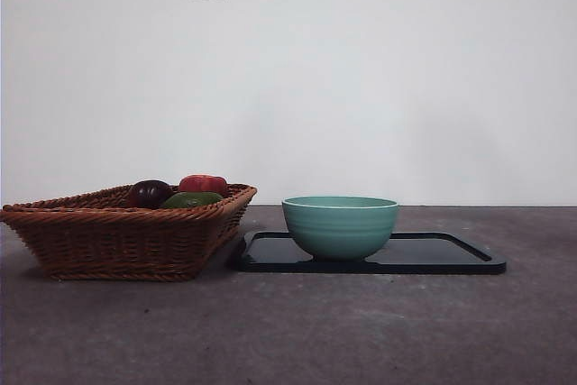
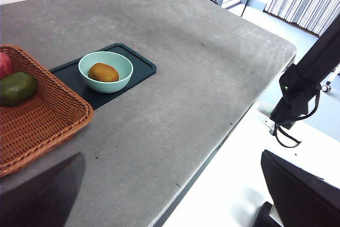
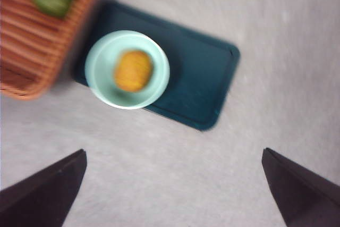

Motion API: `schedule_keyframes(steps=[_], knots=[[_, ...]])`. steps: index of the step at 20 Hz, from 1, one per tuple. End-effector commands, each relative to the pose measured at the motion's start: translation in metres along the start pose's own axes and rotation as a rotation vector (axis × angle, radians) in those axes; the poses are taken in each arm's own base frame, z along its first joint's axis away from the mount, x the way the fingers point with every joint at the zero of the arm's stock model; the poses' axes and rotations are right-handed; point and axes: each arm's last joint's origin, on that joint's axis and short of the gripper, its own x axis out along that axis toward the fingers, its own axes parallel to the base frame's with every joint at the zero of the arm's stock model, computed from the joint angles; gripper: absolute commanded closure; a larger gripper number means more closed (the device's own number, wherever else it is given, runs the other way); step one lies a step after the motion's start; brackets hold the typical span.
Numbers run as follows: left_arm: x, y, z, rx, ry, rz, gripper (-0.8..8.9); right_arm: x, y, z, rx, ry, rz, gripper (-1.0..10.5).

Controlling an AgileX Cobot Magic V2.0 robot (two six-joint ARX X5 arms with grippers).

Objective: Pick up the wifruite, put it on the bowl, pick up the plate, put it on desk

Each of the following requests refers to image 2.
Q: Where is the brown wicker basket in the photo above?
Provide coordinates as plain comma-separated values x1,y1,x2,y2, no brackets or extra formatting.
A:
0,44,94,178

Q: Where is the green avocado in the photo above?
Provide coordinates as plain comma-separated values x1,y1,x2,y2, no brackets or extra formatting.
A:
0,72,38,107

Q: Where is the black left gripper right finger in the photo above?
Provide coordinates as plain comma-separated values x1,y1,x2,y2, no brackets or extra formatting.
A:
261,149,340,227

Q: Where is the black rectangular tray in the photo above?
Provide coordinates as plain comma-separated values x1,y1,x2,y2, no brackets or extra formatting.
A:
49,43,157,111

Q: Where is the teal ceramic bowl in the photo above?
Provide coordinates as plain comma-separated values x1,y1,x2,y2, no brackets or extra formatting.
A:
78,51,134,94

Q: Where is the black looped cable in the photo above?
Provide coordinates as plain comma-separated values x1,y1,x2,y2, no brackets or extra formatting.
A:
273,85,322,148

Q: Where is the black stand with silver post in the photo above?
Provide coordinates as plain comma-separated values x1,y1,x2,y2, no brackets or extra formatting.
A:
252,201,276,227

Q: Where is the brown kiwifruit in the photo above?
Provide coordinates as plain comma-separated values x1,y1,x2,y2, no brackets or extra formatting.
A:
88,62,120,83

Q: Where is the red apple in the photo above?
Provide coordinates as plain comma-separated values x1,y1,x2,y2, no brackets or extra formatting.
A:
0,52,15,80

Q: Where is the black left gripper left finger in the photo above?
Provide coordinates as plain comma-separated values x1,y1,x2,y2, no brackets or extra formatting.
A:
0,152,86,227

